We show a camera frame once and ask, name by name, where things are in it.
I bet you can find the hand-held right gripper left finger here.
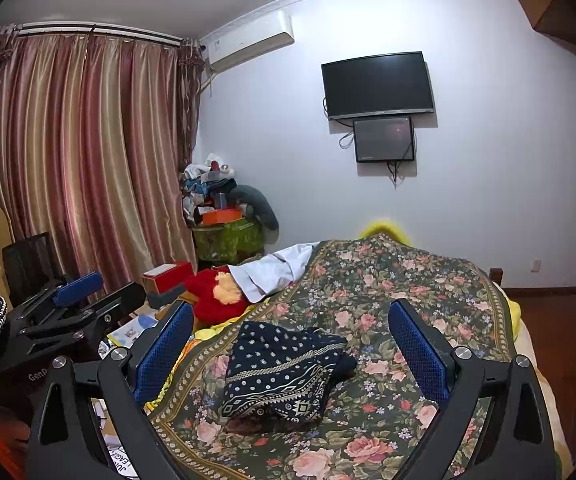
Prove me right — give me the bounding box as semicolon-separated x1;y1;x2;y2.
25;300;196;480

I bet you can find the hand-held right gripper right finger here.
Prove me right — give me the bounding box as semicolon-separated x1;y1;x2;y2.
388;299;555;480

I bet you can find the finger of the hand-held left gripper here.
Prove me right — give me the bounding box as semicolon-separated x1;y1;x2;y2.
18;281;147;357
10;271;104;327

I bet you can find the navy patterned hooded garment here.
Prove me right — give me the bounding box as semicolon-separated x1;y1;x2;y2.
220;321;359;420

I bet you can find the person's left hand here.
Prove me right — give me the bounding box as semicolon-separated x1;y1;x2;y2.
0;404;31;441

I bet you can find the black chair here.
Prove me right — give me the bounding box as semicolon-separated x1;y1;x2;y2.
2;232;66;306

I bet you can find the red box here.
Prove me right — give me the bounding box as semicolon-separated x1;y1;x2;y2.
142;261;193;293

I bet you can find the red plush toy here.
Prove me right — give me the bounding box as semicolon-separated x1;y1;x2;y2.
184;267;259;323

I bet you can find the green floral blanket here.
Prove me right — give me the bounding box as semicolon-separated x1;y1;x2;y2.
148;234;566;480

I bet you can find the striped brown curtain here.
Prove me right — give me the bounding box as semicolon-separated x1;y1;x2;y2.
0;22;206;311

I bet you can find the white garment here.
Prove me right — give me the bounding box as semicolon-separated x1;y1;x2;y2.
229;241;321;297

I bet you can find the orange box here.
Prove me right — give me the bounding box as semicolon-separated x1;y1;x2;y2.
202;207;245;226

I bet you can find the pile of clutter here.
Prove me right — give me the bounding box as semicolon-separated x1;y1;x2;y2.
182;152;239;223

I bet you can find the grey plush toy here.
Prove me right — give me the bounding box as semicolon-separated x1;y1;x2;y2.
228;185;279;231

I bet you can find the small black monitor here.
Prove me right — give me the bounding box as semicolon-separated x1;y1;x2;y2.
353;116;415;163

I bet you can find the large black television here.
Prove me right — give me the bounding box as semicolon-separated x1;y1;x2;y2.
321;51;436;122

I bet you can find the white air conditioner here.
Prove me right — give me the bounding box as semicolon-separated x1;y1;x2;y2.
200;10;295;72

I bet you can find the black television cable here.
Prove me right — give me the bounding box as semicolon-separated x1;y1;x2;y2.
323;95;356;151

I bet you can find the white curtain rail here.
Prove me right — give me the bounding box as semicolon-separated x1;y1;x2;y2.
15;22;186;47

